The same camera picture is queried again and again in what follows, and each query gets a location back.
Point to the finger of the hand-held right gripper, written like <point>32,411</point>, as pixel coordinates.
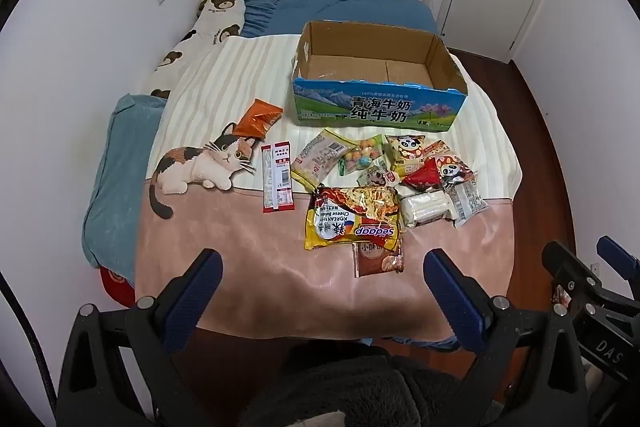
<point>570,267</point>
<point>617,254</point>

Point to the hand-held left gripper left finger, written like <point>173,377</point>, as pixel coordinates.
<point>192,292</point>

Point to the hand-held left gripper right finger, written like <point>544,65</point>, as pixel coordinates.
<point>455,297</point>

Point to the brown snack packet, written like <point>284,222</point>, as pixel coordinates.
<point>375,259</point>

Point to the plain white snack packet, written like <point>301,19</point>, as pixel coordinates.
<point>425,207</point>

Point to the clear white printed packet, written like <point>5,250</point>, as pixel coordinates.
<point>467,202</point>

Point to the red triangular snack packet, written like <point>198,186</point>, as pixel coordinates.
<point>422,177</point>

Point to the red mushroom panda packet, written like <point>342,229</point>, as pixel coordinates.
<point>452,167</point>

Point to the yellow instant noodle packet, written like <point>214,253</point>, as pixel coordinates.
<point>350,217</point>

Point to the small white brown packet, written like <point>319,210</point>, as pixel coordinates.
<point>377,177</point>

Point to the red white strip packet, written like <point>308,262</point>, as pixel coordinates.
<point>277,177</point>

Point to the yellow panda snack packet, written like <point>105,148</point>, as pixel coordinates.
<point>407,152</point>

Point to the green bag of candy balls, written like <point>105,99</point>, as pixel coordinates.
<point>360,155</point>

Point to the pale yellow pink packet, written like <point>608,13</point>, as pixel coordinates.
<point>320,154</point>

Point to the blue printed cardboard box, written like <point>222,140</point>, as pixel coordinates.
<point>350,107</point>

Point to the blue bed sheet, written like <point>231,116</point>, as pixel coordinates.
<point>425,343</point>

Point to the cat print blanket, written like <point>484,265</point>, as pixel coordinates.
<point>250,267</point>

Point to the red cloth item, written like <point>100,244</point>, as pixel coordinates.
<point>117,284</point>

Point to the blue velvet pillow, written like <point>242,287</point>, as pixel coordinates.
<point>120,177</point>

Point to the dark fleece clothing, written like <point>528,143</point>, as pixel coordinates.
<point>350,387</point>

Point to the orange snack packet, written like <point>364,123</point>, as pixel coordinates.
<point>257,119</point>

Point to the bear print pillow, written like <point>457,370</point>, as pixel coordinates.
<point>210,27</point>

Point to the blue ruffled quilt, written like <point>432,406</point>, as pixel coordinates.
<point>300,12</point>

